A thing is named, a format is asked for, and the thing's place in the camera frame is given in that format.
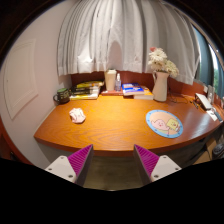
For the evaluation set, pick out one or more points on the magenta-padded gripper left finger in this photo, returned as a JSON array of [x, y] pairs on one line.
[[61, 166]]

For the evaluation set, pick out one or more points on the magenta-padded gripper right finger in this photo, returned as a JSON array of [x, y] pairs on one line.
[[163, 166]]

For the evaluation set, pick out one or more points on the pink computer mouse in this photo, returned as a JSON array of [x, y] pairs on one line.
[[77, 115]]

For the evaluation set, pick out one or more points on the round blue cartoon mouse pad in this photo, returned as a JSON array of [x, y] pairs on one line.
[[163, 124]]

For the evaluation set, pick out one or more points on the dark green mug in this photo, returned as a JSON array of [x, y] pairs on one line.
[[62, 96]]

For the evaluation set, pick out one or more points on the white paper card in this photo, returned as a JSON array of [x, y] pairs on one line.
[[212, 115]]

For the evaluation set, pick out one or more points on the orange book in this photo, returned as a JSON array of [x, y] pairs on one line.
[[146, 96]]

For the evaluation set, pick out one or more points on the yellow and white book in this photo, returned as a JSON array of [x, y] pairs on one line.
[[83, 97]]

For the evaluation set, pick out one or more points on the dark book with white pages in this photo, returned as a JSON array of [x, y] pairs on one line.
[[83, 89], [83, 93]]

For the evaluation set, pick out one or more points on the white ceramic vase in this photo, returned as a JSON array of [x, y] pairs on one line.
[[160, 87]]

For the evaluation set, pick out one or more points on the blue book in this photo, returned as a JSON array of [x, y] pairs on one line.
[[132, 89]]

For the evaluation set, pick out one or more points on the black and yellow book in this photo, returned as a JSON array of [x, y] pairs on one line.
[[88, 84]]

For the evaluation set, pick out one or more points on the red book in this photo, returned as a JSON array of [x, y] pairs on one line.
[[110, 93]]

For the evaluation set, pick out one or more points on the clear spray bottle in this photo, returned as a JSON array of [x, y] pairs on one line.
[[118, 84]]

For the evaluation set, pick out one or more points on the cream tumbler with lid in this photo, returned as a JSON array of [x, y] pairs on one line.
[[110, 80]]

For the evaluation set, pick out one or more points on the white flower bouquet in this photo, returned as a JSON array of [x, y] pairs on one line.
[[160, 61]]

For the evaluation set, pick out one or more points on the window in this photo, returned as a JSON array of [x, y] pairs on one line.
[[205, 65]]

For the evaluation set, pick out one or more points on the white curtain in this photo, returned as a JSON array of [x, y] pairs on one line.
[[123, 36]]

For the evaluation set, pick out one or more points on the white wall panel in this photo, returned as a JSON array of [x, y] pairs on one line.
[[20, 78]]

